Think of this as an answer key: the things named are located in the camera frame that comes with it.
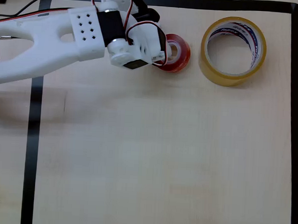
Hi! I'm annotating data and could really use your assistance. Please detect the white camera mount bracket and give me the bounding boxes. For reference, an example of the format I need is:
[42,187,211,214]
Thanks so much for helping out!
[98,0,139,17]

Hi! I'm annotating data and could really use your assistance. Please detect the small red tape roll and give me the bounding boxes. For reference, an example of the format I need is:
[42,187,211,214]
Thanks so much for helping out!
[155,33,193,74]

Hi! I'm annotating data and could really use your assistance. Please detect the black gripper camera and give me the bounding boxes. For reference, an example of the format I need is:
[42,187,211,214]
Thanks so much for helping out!
[130,0,162,25]

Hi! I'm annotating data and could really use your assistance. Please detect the black tape strip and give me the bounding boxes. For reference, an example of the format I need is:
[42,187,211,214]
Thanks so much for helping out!
[280,4,298,224]
[20,0,53,224]
[39,0,298,15]

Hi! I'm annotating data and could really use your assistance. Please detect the big yellow tape roll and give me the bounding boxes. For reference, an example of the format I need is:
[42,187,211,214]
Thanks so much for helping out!
[197,15,269,89]

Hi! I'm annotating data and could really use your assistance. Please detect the red white black servo wire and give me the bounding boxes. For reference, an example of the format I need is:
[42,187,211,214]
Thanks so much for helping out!
[89,0,160,47]

